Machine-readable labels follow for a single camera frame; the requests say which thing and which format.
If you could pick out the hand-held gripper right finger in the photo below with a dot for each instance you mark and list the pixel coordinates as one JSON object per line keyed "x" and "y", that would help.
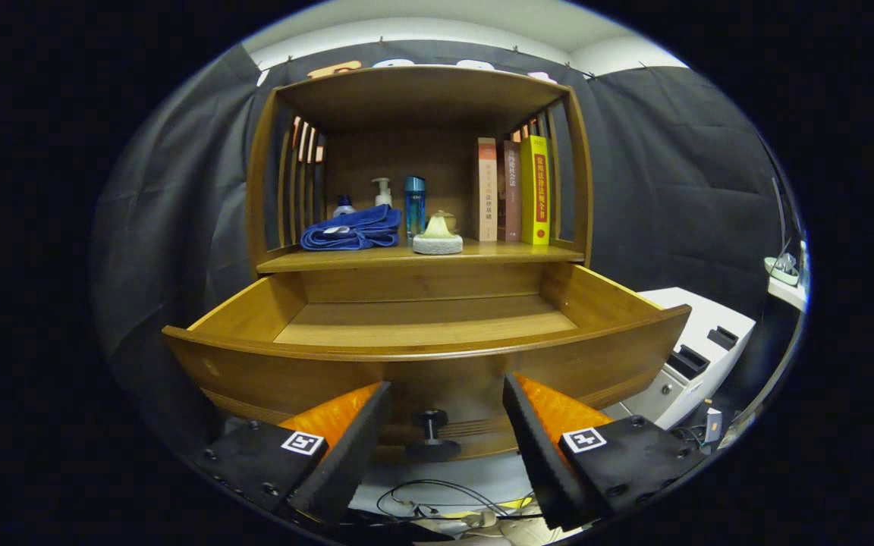
{"x": 543, "y": 455}

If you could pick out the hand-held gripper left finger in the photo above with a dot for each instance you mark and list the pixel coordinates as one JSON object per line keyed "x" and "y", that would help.
{"x": 350, "y": 455}

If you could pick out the wooden drawer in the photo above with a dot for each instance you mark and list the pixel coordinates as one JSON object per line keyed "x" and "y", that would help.
{"x": 293, "y": 379}

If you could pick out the pale green scrubbing brush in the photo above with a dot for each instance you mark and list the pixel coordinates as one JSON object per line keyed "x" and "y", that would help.
{"x": 437, "y": 244}

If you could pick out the wooden countertop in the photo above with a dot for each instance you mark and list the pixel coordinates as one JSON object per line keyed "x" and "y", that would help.
{"x": 498, "y": 252}

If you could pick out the wooden cabinet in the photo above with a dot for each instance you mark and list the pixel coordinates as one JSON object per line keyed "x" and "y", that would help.
{"x": 407, "y": 159}

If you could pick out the white power adapter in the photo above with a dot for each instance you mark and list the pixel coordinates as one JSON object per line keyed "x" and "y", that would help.
{"x": 713, "y": 425}

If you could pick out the blue folded towel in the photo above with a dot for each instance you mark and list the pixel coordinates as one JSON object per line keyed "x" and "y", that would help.
{"x": 353, "y": 227}

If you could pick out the small white blue-capped bottle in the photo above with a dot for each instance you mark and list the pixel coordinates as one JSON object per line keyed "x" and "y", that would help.
{"x": 344, "y": 206}

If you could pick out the beige lidded tea cup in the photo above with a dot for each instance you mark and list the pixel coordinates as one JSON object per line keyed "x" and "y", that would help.
{"x": 451, "y": 224}

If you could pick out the blue glass bottle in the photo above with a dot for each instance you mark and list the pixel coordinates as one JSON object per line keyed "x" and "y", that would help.
{"x": 415, "y": 208}

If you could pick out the white pump bottle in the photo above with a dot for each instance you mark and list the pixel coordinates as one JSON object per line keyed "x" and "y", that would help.
{"x": 384, "y": 197}

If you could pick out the yellow book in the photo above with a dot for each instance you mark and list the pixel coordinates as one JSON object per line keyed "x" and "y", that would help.
{"x": 536, "y": 189}

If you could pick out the brown book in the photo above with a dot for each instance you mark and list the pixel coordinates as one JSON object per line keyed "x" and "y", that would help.
{"x": 511, "y": 189}

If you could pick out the orange and white book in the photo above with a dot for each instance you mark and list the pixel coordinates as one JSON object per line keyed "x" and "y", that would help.
{"x": 487, "y": 189}

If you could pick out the white desk device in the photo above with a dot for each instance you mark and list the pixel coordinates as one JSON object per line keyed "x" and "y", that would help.
{"x": 780, "y": 269}

